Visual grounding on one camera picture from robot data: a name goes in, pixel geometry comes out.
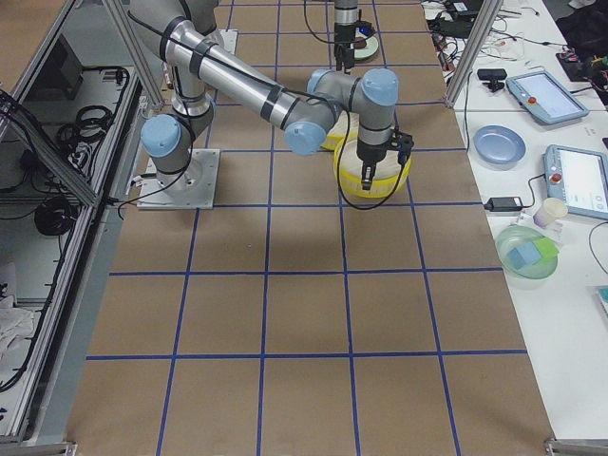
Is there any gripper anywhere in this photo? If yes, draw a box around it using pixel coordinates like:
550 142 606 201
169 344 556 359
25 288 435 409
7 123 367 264
356 142 388 191
333 43 354 74

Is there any yellow bamboo steamer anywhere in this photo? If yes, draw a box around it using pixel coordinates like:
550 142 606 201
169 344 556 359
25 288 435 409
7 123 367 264
321 111 359 150
333 135 410 199

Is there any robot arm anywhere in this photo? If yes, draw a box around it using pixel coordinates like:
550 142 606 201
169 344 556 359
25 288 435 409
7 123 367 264
127 1 412 190
164 1 359 85

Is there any light green plate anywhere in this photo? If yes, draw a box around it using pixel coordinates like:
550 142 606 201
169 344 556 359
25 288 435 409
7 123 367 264
353 30 379 62

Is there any black power adapter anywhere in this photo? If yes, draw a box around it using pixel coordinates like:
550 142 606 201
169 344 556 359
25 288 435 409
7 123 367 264
484 197 524 213

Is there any blue plate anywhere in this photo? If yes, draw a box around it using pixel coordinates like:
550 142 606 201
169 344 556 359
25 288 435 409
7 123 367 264
473 125 526 167

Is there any black webcam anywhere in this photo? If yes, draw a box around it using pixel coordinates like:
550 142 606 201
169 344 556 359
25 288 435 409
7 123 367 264
477 68 507 93

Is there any blue sponge block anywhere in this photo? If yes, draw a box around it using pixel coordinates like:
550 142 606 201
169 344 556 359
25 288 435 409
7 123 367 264
506 242 540 270

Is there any clear green bowl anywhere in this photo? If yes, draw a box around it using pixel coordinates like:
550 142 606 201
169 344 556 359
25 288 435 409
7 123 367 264
496 225 560 279

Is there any paper cup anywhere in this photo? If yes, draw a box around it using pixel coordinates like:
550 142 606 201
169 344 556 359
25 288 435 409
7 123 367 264
533 198 568 227

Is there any far teach pendant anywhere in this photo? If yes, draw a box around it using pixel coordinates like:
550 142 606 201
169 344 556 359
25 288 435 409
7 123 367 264
505 70 589 124

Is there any teach pendant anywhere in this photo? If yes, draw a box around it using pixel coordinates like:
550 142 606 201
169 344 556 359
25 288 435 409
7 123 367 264
542 144 607 220
505 70 589 124

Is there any green sponge block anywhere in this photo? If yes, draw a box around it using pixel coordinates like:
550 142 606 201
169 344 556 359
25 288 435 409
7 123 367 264
533 237 559 261

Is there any near teach pendant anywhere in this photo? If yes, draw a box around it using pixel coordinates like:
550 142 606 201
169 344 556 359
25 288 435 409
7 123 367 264
542 144 607 220

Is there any white crumpled cloth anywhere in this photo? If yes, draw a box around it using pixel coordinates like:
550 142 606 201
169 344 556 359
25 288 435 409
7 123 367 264
0 263 35 362

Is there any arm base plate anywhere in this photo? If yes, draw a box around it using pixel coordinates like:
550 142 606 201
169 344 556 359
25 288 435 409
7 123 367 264
208 28 238 54
136 148 220 210

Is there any aluminium frame post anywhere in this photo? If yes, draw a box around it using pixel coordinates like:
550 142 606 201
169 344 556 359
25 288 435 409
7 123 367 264
445 0 503 108

